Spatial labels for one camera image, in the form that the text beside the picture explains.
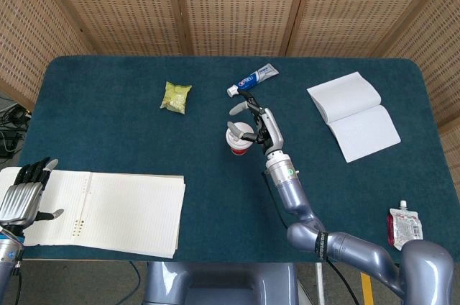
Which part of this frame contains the red white drink pouch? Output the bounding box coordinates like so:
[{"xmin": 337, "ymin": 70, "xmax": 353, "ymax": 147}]
[{"xmin": 387, "ymin": 199, "xmax": 423, "ymax": 250}]

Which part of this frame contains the red paper cup white lid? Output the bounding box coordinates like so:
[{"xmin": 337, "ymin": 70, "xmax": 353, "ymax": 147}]
[{"xmin": 225, "ymin": 121, "xmax": 254, "ymax": 157}]

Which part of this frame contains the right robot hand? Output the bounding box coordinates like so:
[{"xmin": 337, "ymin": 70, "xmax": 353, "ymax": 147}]
[{"xmin": 228, "ymin": 89, "xmax": 285, "ymax": 157}]

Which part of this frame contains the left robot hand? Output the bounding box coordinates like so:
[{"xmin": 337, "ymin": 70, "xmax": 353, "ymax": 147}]
[{"xmin": 0, "ymin": 156, "xmax": 65, "ymax": 227}]

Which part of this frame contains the white table leg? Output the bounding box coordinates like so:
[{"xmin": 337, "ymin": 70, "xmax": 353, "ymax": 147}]
[{"xmin": 315, "ymin": 262, "xmax": 326, "ymax": 305}]

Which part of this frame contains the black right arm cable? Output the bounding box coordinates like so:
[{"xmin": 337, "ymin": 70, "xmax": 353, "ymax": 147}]
[{"xmin": 262, "ymin": 170, "xmax": 361, "ymax": 305}]

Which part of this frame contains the open white notebook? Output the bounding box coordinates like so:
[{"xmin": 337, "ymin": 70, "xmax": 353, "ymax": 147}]
[{"xmin": 306, "ymin": 70, "xmax": 402, "ymax": 164}]

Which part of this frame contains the teal felt table cover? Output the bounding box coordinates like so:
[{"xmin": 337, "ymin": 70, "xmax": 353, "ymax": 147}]
[{"xmin": 17, "ymin": 55, "xmax": 452, "ymax": 263}]

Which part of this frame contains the green snack packet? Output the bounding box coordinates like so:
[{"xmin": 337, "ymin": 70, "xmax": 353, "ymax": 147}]
[{"xmin": 160, "ymin": 81, "xmax": 193, "ymax": 115}]

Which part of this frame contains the grey robot torso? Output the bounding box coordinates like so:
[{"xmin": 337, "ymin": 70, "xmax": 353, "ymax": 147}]
[{"xmin": 143, "ymin": 261, "xmax": 300, "ymax": 305}]

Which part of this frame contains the black floor cables bundle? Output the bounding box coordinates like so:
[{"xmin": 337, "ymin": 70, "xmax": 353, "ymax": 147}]
[{"xmin": 0, "ymin": 101, "xmax": 32, "ymax": 159}]

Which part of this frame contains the black velcro cable strap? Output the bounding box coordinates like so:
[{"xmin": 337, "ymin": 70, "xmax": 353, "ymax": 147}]
[{"xmin": 313, "ymin": 230, "xmax": 330, "ymax": 263}]

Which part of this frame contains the blue floor cable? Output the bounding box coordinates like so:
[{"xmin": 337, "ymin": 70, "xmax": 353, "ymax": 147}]
[{"xmin": 128, "ymin": 260, "xmax": 145, "ymax": 293}]

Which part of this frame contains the blue white toothpaste tube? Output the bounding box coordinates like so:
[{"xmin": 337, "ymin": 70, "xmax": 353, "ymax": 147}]
[{"xmin": 226, "ymin": 63, "xmax": 280, "ymax": 97}]

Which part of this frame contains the woven wicker folding screen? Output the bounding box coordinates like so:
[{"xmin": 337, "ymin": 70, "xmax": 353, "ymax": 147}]
[{"xmin": 0, "ymin": 0, "xmax": 460, "ymax": 212}]

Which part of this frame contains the lined loose-leaf paper pad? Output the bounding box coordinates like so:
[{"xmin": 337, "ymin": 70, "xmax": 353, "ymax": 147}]
[{"xmin": 0, "ymin": 166, "xmax": 187, "ymax": 259}]

